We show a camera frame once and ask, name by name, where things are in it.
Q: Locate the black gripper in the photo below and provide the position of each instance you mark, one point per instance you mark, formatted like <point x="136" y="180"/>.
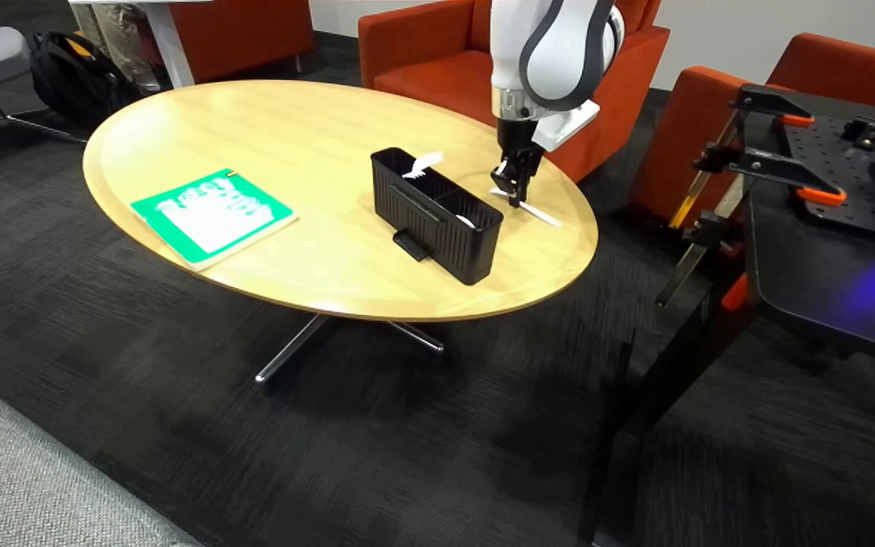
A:
<point x="519" y="138"/>

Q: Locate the white plastic fork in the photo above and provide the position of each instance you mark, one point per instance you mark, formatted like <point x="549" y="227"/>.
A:
<point x="543" y="215"/>

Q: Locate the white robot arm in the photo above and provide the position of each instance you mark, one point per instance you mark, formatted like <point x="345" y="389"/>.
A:
<point x="549" y="50"/>

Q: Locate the black cutlery holder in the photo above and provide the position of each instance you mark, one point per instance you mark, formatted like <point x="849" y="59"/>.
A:
<point x="439" y="230"/>

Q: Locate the white plastic utensil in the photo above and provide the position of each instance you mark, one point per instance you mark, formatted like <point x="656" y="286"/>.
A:
<point x="421" y="168"/>

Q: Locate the wide orange armchair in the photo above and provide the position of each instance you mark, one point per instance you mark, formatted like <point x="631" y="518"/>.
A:
<point x="426" y="62"/>

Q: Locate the chrome table leg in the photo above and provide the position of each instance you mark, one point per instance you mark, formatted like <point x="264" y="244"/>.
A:
<point x="417" y="336"/>
<point x="288" y="352"/>

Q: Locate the oval wooden table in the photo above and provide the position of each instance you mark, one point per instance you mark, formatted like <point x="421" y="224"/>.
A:
<point x="306" y="132"/>

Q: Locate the black orange bar clamp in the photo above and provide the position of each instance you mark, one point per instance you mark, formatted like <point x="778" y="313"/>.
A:
<point x="774" y="167"/>
<point x="761" y="103"/>

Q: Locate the green and white booklet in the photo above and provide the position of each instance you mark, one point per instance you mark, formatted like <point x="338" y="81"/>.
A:
<point x="214" y="215"/>

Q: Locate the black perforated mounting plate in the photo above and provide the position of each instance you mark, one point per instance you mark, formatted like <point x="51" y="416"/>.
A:
<point x="842" y="168"/>

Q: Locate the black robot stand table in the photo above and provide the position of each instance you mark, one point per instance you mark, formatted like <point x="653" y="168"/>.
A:
<point x="832" y="292"/>

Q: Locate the white desk leg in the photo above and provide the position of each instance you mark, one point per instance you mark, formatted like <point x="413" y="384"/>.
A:
<point x="167" y="47"/>

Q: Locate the black backpack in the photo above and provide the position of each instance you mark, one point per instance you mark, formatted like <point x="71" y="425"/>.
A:
<point x="76" y="81"/>

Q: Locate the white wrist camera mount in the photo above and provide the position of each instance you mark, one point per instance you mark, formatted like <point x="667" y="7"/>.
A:
<point x="569" y="122"/>

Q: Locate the black base mounting bracket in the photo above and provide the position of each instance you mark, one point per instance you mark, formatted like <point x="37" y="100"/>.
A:
<point x="866" y="136"/>

